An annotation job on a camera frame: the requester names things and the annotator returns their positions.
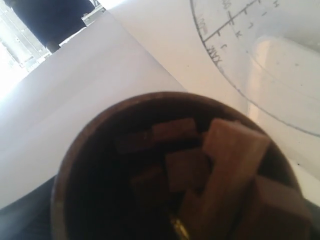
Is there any clear graduated shaker cup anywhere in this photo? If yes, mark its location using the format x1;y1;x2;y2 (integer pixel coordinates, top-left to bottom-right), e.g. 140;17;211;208
190;0;320;137

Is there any brown wooden block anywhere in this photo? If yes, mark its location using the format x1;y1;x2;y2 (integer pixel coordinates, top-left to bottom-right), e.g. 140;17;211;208
179;118;271;219

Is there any brown wooden cup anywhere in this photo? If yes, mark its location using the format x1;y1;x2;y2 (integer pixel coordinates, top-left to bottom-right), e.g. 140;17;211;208
51;92;319;240

